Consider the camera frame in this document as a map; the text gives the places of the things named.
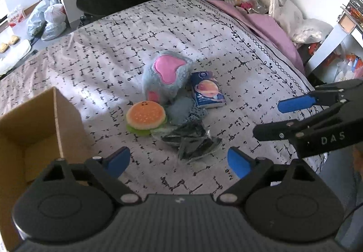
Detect white floor cushion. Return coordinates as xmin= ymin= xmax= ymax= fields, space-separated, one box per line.
xmin=0 ymin=40 xmax=32 ymax=75

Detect orange snack packet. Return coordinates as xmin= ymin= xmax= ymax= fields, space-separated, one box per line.
xmin=337 ymin=53 xmax=363 ymax=72

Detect pink bed sheet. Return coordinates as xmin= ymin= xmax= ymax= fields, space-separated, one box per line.
xmin=206 ymin=0 xmax=306 ymax=77

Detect clear bag of white balls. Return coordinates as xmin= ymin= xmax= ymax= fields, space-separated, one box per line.
xmin=292 ymin=18 xmax=334 ymax=44

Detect burger plush toy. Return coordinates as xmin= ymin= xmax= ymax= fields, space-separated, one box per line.
xmin=126 ymin=101 xmax=168 ymax=136

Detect crumpled white plastic bag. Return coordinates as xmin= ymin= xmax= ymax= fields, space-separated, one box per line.
xmin=276 ymin=0 xmax=304 ymax=38

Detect red white plastic bag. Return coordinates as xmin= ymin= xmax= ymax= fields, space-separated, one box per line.
xmin=7 ymin=5 xmax=28 ymax=29

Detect person's grey trousers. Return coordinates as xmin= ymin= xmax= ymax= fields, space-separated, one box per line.
xmin=318 ymin=144 xmax=363 ymax=250

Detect black patterned white blanket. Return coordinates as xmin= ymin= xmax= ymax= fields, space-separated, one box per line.
xmin=0 ymin=0 xmax=326 ymax=196

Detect brown cardboard box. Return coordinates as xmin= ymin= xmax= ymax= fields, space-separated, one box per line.
xmin=0 ymin=87 xmax=95 ymax=252

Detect blue pink elephant plush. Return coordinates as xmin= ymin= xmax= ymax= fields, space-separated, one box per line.
xmin=142 ymin=51 xmax=194 ymax=106

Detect blue snack packet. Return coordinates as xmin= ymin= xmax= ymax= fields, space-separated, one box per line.
xmin=190 ymin=71 xmax=227 ymax=108

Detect white desk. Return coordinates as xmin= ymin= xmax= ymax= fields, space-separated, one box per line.
xmin=305 ymin=12 xmax=363 ymax=77

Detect white plastic bags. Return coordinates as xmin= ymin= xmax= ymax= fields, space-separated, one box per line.
xmin=27 ymin=0 xmax=61 ymax=38

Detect clear bag of dark cloth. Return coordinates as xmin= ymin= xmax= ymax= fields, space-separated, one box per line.
xmin=152 ymin=122 xmax=223 ymax=161

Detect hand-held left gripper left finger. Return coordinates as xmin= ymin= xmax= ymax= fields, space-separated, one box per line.
xmin=38 ymin=147 xmax=143 ymax=205

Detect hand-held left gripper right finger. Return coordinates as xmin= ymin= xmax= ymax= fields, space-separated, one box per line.
xmin=217 ymin=147 xmax=323 ymax=204

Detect fluffy light blue plush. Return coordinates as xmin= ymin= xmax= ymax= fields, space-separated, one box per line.
xmin=167 ymin=97 xmax=195 ymax=125

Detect small drawer organizer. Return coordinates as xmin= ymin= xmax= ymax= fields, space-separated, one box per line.
xmin=339 ymin=0 xmax=363 ymax=34

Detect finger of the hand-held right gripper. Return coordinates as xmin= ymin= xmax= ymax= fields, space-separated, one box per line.
xmin=253 ymin=101 xmax=350 ymax=143
xmin=278 ymin=79 xmax=363 ymax=114

